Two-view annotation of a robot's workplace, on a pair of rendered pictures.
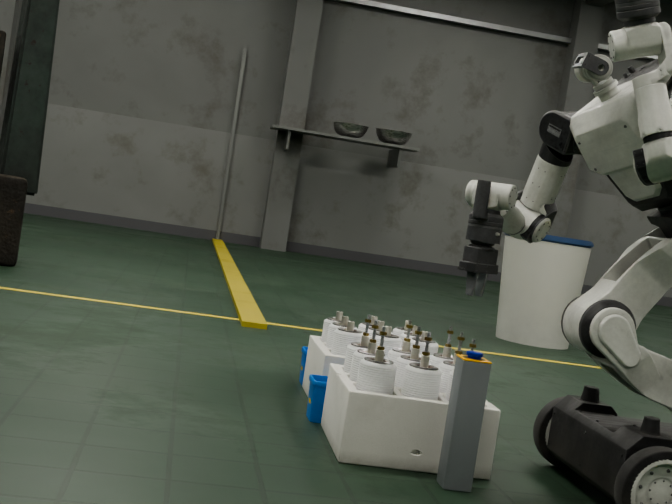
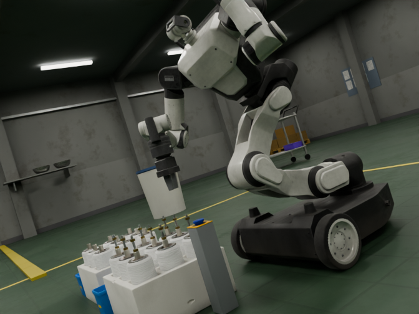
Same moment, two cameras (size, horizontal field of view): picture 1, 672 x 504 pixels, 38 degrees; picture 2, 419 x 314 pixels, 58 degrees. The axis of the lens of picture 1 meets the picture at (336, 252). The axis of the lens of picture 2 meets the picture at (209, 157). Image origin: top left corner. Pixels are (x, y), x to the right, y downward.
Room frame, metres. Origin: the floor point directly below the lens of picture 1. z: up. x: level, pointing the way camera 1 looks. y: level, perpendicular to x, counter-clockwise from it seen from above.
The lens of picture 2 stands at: (1.06, 0.07, 0.52)
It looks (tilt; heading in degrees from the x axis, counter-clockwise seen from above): 0 degrees down; 336
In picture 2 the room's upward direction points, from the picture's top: 17 degrees counter-clockwise
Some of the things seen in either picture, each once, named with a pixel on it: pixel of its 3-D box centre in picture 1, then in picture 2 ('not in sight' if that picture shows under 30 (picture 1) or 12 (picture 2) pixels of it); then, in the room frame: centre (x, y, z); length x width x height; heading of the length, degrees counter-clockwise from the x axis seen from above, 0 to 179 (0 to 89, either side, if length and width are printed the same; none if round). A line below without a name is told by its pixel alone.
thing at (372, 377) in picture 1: (373, 396); (145, 283); (2.47, -0.15, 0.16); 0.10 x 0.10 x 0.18
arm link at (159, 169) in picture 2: (482, 248); (165, 159); (2.50, -0.37, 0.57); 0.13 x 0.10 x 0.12; 132
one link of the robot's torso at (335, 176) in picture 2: not in sight; (318, 180); (2.48, -1.03, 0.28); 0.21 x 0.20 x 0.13; 99
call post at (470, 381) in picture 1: (463, 423); (212, 266); (2.32, -0.36, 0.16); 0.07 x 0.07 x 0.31; 8
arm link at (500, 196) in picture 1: (489, 204); (157, 131); (2.48, -0.37, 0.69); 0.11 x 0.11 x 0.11; 61
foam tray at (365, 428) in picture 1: (404, 418); (166, 283); (2.60, -0.25, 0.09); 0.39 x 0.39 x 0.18; 8
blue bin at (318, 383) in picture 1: (358, 403); (130, 290); (2.85, -0.13, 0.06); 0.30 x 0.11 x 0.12; 99
